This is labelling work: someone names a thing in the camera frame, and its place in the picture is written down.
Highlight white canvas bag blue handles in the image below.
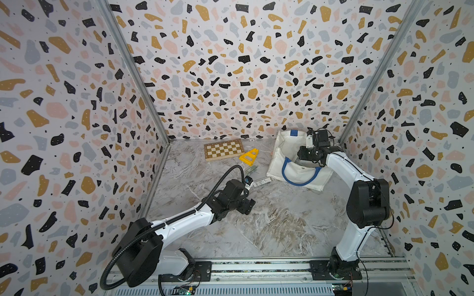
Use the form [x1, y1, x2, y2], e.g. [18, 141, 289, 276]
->
[266, 129, 333, 191]

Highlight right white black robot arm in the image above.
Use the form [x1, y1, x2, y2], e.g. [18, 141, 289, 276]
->
[297, 129, 390, 279]

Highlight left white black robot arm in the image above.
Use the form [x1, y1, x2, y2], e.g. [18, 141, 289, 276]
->
[100, 176, 256, 290]

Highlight clear compass case barcode label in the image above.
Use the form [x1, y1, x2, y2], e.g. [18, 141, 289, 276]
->
[253, 177, 272, 187]

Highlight clear compass case green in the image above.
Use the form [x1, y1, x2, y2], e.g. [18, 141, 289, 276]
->
[244, 165, 259, 175]

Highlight yellow plastic triangle stand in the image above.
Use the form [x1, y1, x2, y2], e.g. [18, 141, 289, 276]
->
[239, 149, 259, 167]

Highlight wooden chessboard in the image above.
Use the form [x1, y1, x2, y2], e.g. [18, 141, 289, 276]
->
[204, 139, 245, 162]

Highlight green circuit board left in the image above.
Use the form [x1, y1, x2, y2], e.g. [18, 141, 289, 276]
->
[170, 285, 196, 296]

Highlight circuit board right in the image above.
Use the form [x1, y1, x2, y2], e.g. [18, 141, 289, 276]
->
[332, 284, 353, 296]

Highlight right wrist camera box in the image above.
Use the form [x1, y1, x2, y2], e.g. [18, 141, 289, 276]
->
[306, 128, 330, 149]

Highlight black corrugated cable hose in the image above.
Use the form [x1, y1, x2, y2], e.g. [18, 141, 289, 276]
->
[99, 165, 246, 291]

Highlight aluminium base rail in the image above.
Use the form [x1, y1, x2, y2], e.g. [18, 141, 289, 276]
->
[108, 257, 423, 296]

